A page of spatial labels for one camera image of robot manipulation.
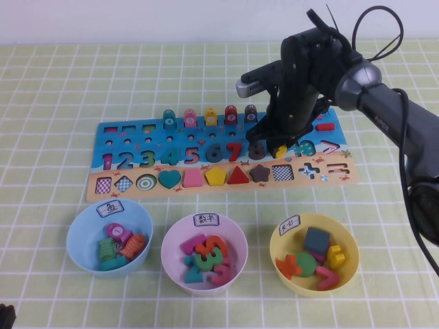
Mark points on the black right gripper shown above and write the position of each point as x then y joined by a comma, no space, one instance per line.
293,113

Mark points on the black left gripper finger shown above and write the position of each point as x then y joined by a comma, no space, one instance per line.
3,317
11,318

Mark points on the yellow number nine piece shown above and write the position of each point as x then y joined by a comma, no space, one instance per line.
282,151

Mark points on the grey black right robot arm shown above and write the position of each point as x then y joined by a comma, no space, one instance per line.
377,103

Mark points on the brown number eight piece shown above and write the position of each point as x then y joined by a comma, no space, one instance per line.
255,153

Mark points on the brown star piece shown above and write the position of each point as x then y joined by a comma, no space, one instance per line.
260,173

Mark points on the red number seven piece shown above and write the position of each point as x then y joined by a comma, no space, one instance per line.
236,152

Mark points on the red triangle piece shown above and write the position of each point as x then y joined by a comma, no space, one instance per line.
238,178

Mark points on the red minus bar piece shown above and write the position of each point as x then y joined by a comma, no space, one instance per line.
324,127

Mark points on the dark grey number six piece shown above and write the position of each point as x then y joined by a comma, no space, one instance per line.
210,154

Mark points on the yellow pentagon piece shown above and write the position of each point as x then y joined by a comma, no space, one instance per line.
215,177

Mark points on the pink number five piece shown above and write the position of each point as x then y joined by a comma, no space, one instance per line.
193,158

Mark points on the pink trapezoid piece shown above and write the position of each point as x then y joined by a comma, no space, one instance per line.
192,179

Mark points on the light yellow plastic bowl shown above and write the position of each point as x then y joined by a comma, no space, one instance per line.
281,240

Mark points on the light blue plastic bowl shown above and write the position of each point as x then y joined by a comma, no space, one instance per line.
82,246

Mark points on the teal number four piece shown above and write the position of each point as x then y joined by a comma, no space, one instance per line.
171,158

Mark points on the light pink plastic bowl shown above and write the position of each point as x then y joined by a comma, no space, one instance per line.
236,240

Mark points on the dark grey square piece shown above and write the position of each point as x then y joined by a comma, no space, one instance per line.
316,240

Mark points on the teal heart piece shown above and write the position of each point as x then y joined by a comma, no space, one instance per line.
168,179

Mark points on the teal fish piece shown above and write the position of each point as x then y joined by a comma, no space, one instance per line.
111,264

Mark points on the green fish piece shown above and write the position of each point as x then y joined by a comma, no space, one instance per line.
106,250

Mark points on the orange number piece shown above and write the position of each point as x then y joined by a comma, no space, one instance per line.
220,245

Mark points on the colourful wooden puzzle board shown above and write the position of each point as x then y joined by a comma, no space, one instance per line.
154,132

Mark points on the green circle piece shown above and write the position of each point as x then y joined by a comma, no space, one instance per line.
305,264

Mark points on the orange cross sign piece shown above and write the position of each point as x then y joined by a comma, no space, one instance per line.
288,267

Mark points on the magenta number one piece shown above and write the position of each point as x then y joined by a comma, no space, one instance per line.
192,244

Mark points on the orange fish piece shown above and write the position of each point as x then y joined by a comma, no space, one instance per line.
132,246

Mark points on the green number three piece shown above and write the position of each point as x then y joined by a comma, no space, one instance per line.
206,264

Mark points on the rose red number piece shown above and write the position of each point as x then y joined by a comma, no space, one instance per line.
221,275

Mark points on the pink greater-than sign piece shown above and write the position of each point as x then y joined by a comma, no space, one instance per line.
331,276

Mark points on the teal number two piece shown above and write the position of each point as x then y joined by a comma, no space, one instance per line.
192,276

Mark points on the brown fish numbered eight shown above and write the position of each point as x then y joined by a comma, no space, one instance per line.
250,116

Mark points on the red fish numbered seven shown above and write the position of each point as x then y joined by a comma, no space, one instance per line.
230,116

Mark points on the yellow fish numbered six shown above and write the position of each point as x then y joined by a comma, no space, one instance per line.
211,118

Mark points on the pink fish numbered five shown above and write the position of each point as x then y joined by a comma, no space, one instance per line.
189,118

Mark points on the number label sticker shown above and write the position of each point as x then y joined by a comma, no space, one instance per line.
206,220

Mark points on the teal fish numbered four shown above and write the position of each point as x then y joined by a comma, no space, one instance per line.
168,118

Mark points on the purple fish numbered one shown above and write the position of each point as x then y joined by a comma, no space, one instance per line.
115,231

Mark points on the thin black zip tie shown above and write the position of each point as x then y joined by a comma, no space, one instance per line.
334,18

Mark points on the green checked tablecloth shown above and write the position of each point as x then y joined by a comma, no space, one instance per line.
137,82

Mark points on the fish label sticker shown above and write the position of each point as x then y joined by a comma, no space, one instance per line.
109,209

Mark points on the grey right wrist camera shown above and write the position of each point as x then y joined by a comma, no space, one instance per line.
250,87

